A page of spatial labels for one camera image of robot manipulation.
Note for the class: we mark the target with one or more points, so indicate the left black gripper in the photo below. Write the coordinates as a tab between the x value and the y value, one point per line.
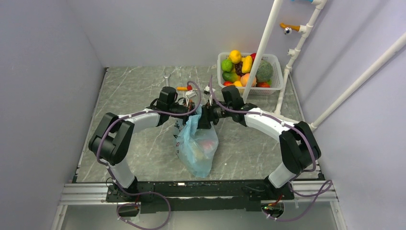
186	118

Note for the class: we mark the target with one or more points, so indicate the orange handled screwdriver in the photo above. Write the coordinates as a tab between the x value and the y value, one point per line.
184	89

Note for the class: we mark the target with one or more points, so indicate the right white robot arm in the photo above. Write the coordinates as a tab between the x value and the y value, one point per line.
299	148

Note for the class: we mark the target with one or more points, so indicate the yellow lemon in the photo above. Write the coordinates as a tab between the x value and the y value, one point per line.
235	56

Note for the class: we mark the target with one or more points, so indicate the white pvc pipe frame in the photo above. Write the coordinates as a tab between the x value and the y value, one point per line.
350	36

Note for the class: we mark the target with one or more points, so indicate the green orange mango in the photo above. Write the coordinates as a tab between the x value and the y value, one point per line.
230	76

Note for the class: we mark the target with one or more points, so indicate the red fruit at back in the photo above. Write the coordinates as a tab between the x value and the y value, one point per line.
253	55

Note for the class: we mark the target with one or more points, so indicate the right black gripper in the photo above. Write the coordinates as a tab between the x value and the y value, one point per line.
207	116

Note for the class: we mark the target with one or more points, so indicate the dark purple grapes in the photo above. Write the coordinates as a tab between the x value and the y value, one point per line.
238	69

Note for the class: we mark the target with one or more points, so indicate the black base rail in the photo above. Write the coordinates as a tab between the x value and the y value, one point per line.
200	195

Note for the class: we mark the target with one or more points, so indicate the small yellow fruit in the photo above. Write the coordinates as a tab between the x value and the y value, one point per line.
238	83

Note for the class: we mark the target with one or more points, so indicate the peach fruit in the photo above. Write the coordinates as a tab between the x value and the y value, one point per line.
244	80

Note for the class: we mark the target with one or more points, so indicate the orange faucet tap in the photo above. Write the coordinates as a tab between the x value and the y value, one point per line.
288	29

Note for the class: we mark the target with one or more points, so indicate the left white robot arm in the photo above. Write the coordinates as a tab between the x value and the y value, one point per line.
111	140

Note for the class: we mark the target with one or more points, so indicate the light blue plastic bag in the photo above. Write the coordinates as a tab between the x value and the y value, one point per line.
187	143

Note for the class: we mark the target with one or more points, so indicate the aluminium frame rail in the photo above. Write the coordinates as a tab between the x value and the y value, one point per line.
95	193

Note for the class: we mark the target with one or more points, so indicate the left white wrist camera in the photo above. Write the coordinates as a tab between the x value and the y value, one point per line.
190	93

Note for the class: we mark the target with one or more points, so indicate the green lime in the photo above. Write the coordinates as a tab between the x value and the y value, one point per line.
227	65

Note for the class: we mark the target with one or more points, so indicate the silver wrench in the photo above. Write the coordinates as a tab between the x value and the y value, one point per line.
166	78

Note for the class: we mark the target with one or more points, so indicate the yellow mango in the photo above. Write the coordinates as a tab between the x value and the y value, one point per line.
247	63

